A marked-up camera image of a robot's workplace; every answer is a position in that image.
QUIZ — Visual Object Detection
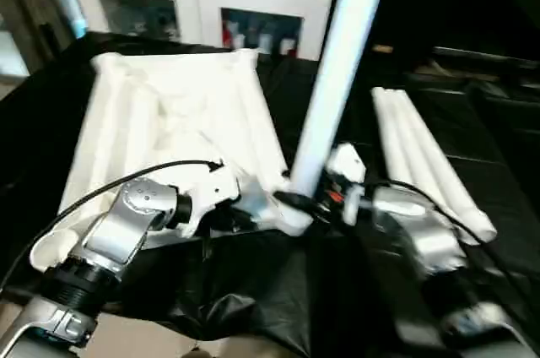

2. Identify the white plastic table top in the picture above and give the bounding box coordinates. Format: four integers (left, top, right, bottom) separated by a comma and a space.
29, 47, 316, 273

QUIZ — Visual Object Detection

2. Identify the black plastic mat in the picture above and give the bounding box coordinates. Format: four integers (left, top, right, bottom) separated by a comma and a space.
0, 30, 540, 358

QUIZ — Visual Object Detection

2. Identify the long grey metal bar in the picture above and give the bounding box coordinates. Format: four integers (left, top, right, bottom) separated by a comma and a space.
432, 47, 540, 68

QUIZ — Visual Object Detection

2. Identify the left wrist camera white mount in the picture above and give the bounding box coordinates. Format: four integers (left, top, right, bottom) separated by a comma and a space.
176, 159, 271, 239

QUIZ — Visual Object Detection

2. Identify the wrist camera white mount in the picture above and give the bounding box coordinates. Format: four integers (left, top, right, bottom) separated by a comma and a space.
176, 159, 271, 239
328, 142, 368, 225

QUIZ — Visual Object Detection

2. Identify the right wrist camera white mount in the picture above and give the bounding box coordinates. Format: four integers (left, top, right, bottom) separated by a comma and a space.
328, 142, 368, 225

